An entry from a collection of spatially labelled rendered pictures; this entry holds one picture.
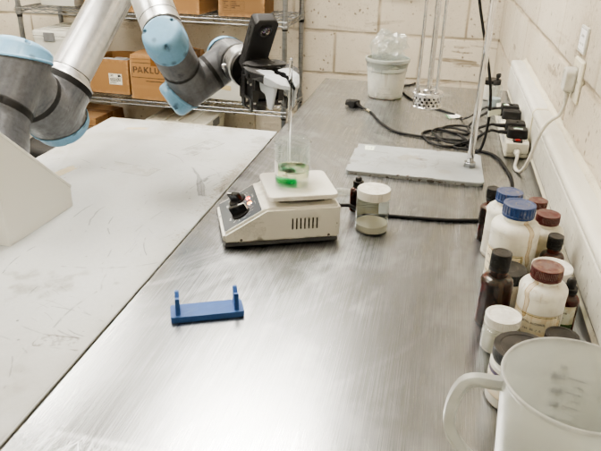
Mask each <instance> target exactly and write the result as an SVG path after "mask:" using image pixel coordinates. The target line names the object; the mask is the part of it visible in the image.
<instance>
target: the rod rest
mask: <svg viewBox="0 0 601 451"><path fill-rule="evenodd" d="M174 301H175V305H171V306H170V312H171V322H172V323H173V324H177V323H186V322H195V321H204V320H214V319H231V318H240V317H243V316H244V309H243V305H242V301H241V299H239V293H237V285H233V299H232V300H223V301H213V302H194V303H185V304H180V300H179V290H174Z"/></svg>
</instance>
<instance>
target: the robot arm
mask: <svg viewBox="0 0 601 451"><path fill-rule="evenodd" d="M131 5H132V7H133V10H134V12H135V14H136V17H137V19H138V22H139V25H140V28H141V31H142V41H143V44H144V46H145V49H146V51H147V53H148V55H149V57H150V58H151V59H152V60H153V61H154V63H155V64H156V66H157V68H158V70H159V71H160V72H161V73H162V75H163V77H164V78H165V82H164V83H163V84H162V85H161V86H160V87H159V90H160V92H161V93H162V95H163V96H164V98H165V99H166V101H167V102H168V104H169V105H170V106H171V107H172V109H173V110H174V112H175V113H176V114H178V115H186V114H187V113H189V112H190V111H191V110H192V109H194V108H197V107H198V106H199V105H200V104H201V103H203V102H204V101H205V100H207V99H208V98H210V97H211V96H213V95H214V94H215V93H217V92H218V91H219V90H220V89H221V88H223V87H224V86H226V85H227V84H229V83H230V82H231V81H232V82H234V83H235V84H237V85H238V86H240V96H241V104H242V105H243V106H244V107H246V108H247V109H248V110H249V111H251V113H252V112H253V108H255V109H256V110H257V111H259V110H267V107H268V109H269V110H273V108H274V106H276V105H280V106H282V107H284V108H285V109H288V96H289V90H292V87H291V85H290V83H289V64H286V63H285V62H284V61H281V60H277V59H269V53H270V50H271V47H272V45H273V42H274V39H275V34H276V31H277V28H278V25H279V24H278V22H277V20H276V18H275V16H274V14H273V13H253V14H252V15H251V16H250V23H249V26H248V29H247V33H246V37H245V39H244V43H242V42H241V41H240V40H238V39H237V38H233V37H228V36H220V37H217V38H215V39H213V40H212V41H211V42H210V44H209V46H208V48H207V52H206V53H205V54H204V55H202V56H200V57H199V58H198V57H197V55H196V53H195V51H194V49H193V47H192V45H191V43H190V41H189V38H188V35H187V33H186V31H185V29H184V27H183V25H182V21H181V19H180V16H179V14H178V12H177V10H176V7H175V5H174V1H173V0H85V2H84V4H83V5H82V7H81V9H80V11H79V12H78V14H77V16H76V18H75V20H74V22H73V23H72V26H71V27H70V29H69V30H68V32H67V34H66V36H65V38H64V39H63V42H62V44H61V46H60V47H59V48H58V50H57V52H56V54H55V56H53V55H52V54H51V53H50V52H49V51H48V50H47V49H46V48H44V47H42V46H41V45H39V44H37V43H35V42H33V41H30V40H28V39H25V38H20V37H16V36H12V35H0V132H1V133H2V134H3V135H5V136H6V137H7V138H9V139H10V140H12V141H13V142H14V143H16V144H17V145H18V146H20V147H21V148H22V149H24V150H25V151H27V152H28V153H30V135H31V136H32V137H34V138H35V139H37V140H40V141H41V142H43V143H44V144H46V145H48V146H52V147H62V146H66V145H68V144H70V143H74V142H75V141H77V140H78V139H80V138H81V137H82V136H83V135H84V133H85V132H86V130H87V129H88V127H89V112H88V110H87V108H86V107H87V105H88V103H89V101H90V99H91V97H92V95H93V92H92V89H91V87H90V82H91V81H92V79H93V77H94V75H95V73H96V71H97V68H98V67H99V66H100V64H101V62H102V60H103V58H104V56H105V54H106V52H107V50H108V48H109V47H110V45H111V43H112V41H113V39H114V37H115V35H116V33H117V31H118V30H119V28H120V26H121V24H122V22H123V20H124V18H125V16H126V14H127V12H128V11H129V9H130V7H131ZM284 91H285V92H286V94H287V96H286V95H284ZM246 98H247V99H248V102H246ZM282 100H284V103H283V104H282V103H281V101H282ZM246 105H250V107H248V106H246Z"/></svg>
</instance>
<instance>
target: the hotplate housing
mask: <svg viewBox="0 0 601 451"><path fill-rule="evenodd" d="M253 186H254V189H255V192H256V194H257V197H258V201H259V204H260V207H261V209H262V210H260V211H259V212H258V213H257V214H255V215H253V216H251V217H249V218H247V219H246V220H244V221H242V222H241V223H239V224H238V225H236V226H234V227H233V228H231V229H229V230H227V231H226V232H225V231H224V226H223V221H222V217H221V212H220V208H219V207H217V215H218V219H219V224H220V228H221V233H222V237H223V242H224V246H225V247H236V246H249V245H262V244H275V243H301V242H314V241H327V240H337V234H339V227H340V211H341V204H340V203H338V201H337V200H336V199H327V200H296V201H279V202H273V201H269V200H268V199H267V196H266V193H265V191H264V188H263V185H262V183H261V182H258V183H253Z"/></svg>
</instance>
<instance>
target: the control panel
mask: <svg viewBox="0 0 601 451"><path fill-rule="evenodd" d="M239 194H244V195H245V199H244V201H243V202H244V203H245V205H246V206H247V207H248V208H249V209H250V210H249V212H248V213H247V214H246V215H245V216H244V217H242V218H240V219H233V215H232V214H231V212H230V211H229V208H230V207H231V206H230V205H229V202H230V199H228V200H226V201H224V202H222V203H220V204H219V208H220V212H221V217H222V221H223V226H224V231H225V232H226V231H227V230H229V229H231V228H233V227H234V226H237V225H238V224H239V223H241V222H242V221H244V220H246V219H247V218H249V217H251V216H253V215H255V214H257V213H258V212H259V211H260V210H262V209H261V207H260V204H259V201H258V197H257V194H256V192H255V189H254V186H253V184H252V185H251V186H249V187H248V188H246V189H244V190H243V191H240V192H239ZM248 197H250V198H249V199H248V200H246V198H248ZM249 201H251V203H250V204H248V202H249Z"/></svg>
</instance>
